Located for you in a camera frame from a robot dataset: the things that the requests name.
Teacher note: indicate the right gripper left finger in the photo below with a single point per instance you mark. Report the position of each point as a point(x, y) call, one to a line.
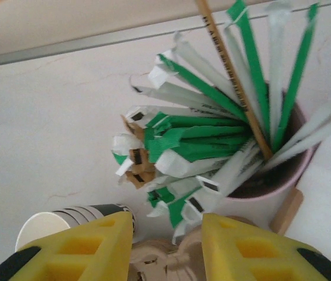
point(74, 257)

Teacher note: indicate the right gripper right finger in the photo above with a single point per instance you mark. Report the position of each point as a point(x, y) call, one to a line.
point(256, 257)

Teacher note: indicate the stack of paper cups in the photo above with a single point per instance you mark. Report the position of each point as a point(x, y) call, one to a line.
point(42, 228)

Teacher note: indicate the pink straw holder cup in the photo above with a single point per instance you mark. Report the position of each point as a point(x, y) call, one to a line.
point(270, 181)

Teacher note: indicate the brown pulp cup carrier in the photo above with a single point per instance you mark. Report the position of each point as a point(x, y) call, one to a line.
point(159, 257)

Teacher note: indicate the white napkin stack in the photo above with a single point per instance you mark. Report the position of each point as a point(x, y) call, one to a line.
point(329, 205)

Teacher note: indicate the green white wrapped straw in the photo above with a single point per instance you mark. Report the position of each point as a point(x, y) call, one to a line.
point(297, 73)
point(253, 64)
point(203, 87)
point(200, 121)
point(197, 143)

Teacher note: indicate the wooden stirrer stick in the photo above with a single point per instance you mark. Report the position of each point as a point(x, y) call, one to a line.
point(229, 67)

